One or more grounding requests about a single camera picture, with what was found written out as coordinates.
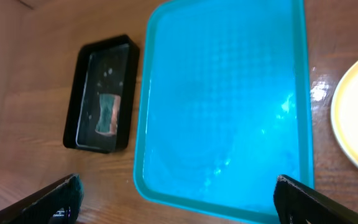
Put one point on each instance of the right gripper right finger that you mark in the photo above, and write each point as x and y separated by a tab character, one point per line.
297	203

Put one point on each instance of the teal plastic tray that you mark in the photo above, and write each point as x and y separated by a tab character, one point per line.
224	106

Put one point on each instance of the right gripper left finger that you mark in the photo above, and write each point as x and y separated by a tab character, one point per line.
59	202

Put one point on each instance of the brown cleaning sponge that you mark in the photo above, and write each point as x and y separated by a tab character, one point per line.
108	117

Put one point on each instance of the black wash tray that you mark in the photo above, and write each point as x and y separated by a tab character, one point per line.
107	66

